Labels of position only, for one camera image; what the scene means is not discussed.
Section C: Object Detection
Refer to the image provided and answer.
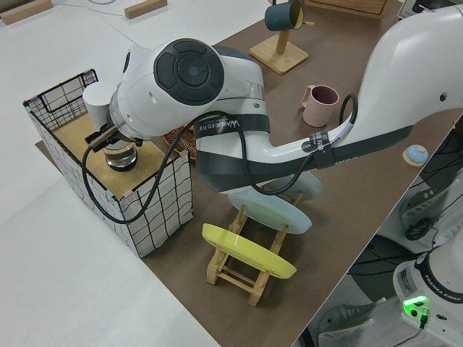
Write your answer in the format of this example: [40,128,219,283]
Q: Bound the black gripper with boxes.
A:
[84,124,145,153]

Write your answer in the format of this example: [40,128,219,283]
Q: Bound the white cylindrical water bottle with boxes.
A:
[82,82,139,173]

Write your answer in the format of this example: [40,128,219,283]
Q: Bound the pink mug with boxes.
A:
[301,85,341,128]

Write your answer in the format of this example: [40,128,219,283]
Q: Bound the brown wicker basket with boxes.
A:
[161,124,198,160]

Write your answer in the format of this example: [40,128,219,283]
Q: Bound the grid-pattern box wooden top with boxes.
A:
[22,68,193,258]

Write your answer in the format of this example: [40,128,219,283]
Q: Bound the wooden block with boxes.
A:
[0,0,54,25]
[124,0,168,20]

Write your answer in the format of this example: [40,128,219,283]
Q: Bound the yellow plate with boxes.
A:
[201,223,297,280]

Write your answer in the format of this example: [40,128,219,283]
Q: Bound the light blue plate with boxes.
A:
[226,187,313,236]

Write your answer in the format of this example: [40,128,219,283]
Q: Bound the wooden mug tree stand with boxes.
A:
[248,20,315,76]

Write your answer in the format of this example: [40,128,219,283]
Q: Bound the grey plate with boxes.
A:
[260,172,323,202]

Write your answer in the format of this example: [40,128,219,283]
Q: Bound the teal mug yellow inside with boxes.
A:
[264,0,305,32]

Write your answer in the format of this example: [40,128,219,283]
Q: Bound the wooden dish rack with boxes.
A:
[205,189,305,307]

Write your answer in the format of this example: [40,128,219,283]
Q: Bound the brown table mat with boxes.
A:
[35,0,463,347]

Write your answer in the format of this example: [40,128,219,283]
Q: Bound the wooden cabinet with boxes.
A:
[305,0,391,17]

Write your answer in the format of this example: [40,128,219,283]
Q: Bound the grey metal stand foot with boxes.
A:
[310,301,399,347]

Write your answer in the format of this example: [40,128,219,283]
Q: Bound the blue dome bell wooden base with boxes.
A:
[402,143,430,167]

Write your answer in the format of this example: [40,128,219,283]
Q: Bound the cream toaster oven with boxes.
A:
[397,0,441,19]

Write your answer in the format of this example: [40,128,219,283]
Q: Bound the black wire basket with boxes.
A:
[38,67,98,113]

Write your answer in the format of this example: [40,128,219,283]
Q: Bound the wide black arm strap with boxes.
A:
[193,112,273,141]

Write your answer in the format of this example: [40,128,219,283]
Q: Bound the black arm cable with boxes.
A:
[81,93,360,225]

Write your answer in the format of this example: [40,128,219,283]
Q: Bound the narrow black arm strap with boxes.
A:
[301,129,336,171]

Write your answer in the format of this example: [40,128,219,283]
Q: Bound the green cable plug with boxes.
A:
[415,305,431,330]

